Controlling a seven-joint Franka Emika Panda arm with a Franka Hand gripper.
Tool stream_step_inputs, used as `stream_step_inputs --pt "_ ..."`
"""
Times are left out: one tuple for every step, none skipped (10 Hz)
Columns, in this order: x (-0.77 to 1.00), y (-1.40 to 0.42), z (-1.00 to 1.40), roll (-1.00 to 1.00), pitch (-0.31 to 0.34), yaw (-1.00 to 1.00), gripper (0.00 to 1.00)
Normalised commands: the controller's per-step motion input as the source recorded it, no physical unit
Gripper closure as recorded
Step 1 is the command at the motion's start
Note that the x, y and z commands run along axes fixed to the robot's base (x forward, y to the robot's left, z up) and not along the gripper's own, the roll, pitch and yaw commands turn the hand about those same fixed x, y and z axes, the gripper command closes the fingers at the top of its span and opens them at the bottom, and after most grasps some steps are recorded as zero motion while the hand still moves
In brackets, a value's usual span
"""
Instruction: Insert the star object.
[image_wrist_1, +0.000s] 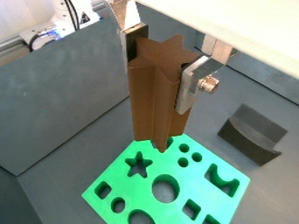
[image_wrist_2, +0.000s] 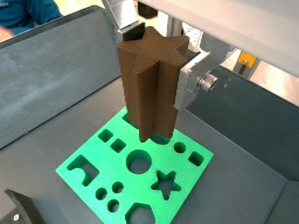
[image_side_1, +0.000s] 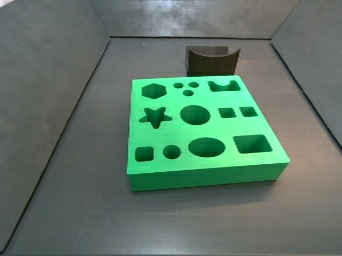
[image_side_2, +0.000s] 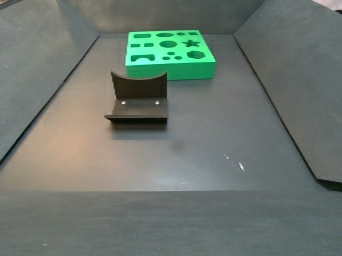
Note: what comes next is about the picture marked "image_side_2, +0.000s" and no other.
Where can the black curved holder stand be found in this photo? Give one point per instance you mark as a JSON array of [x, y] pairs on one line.
[[139, 92]]

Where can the green shape sorter block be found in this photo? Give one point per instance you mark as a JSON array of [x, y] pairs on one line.
[[177, 52]]

